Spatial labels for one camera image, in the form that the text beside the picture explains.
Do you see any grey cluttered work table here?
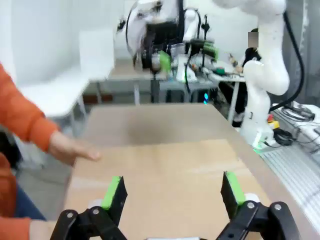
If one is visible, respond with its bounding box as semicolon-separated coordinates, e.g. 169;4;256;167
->
106;65;247;106

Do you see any brown cardboard box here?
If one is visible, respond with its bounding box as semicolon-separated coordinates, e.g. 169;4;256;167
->
63;138;274;240

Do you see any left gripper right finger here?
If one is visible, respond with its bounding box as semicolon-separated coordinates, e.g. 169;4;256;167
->
217;171;302;240

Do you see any green electronics stack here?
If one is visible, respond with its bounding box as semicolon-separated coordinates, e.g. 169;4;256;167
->
202;39;221;61

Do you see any person's left forearm orange sleeve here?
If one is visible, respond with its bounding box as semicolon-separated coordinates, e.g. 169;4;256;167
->
0;62;61;154

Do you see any person's left hand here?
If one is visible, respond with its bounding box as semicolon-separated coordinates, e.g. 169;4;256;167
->
47;131;102;167

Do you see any red emergency stop button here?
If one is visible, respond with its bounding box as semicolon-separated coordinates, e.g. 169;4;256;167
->
267;114;281;130

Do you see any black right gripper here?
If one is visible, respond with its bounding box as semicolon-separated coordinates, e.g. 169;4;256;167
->
141;36;173;73

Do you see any person in orange sweater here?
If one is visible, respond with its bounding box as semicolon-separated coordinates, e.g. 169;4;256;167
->
0;152;48;240

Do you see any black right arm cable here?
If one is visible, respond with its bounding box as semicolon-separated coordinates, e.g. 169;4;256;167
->
268;9;306;114

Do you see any seated person in black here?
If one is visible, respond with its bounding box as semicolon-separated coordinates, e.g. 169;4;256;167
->
217;28;263;129

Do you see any bundle of black cables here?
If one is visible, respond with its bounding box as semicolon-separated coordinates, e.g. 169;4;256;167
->
271;101;320;152

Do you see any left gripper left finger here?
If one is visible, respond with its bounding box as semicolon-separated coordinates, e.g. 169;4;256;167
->
49;175;129;240

